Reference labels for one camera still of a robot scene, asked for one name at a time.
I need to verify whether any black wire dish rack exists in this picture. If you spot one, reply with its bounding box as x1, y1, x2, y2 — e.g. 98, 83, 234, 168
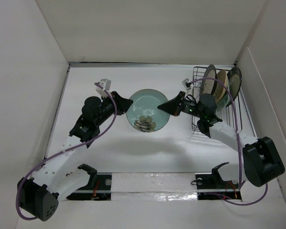
190, 66, 243, 135

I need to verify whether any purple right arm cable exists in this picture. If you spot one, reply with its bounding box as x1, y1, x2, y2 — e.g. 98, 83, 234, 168
185, 77, 269, 206

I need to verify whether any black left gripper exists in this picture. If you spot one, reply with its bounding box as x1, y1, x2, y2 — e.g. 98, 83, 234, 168
95, 92, 133, 127

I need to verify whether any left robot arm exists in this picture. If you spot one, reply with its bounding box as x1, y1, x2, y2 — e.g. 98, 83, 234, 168
16, 92, 133, 221

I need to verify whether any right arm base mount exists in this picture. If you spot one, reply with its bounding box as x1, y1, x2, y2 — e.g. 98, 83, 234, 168
191, 174, 242, 200

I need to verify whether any teal flower plate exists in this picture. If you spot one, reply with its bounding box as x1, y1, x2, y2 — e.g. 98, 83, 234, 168
126, 89, 170, 133

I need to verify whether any tan bird pattern plate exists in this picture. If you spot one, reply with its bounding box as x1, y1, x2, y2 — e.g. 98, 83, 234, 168
213, 69, 228, 104

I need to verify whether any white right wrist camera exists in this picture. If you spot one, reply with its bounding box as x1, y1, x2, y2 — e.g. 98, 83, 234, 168
182, 78, 192, 91

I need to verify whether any dark rimmed mosaic plate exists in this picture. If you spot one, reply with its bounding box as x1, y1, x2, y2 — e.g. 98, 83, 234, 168
227, 67, 242, 101

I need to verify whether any brown rimmed cream plate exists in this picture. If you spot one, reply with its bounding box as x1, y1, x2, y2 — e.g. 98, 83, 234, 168
200, 64, 217, 95

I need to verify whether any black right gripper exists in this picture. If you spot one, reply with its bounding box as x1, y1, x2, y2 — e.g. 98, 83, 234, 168
158, 91, 204, 119

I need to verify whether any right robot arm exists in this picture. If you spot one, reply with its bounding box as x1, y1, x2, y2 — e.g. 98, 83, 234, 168
157, 92, 286, 187

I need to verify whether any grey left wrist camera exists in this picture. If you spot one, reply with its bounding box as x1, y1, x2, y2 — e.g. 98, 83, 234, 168
99, 79, 111, 91

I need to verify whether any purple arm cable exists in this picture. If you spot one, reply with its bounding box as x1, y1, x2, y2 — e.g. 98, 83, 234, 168
15, 82, 117, 219
185, 77, 269, 206

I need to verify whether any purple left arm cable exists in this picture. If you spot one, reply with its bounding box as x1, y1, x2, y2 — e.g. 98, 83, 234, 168
15, 82, 117, 219

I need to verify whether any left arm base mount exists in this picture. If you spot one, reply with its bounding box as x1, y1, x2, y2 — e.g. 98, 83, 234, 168
67, 173, 112, 201

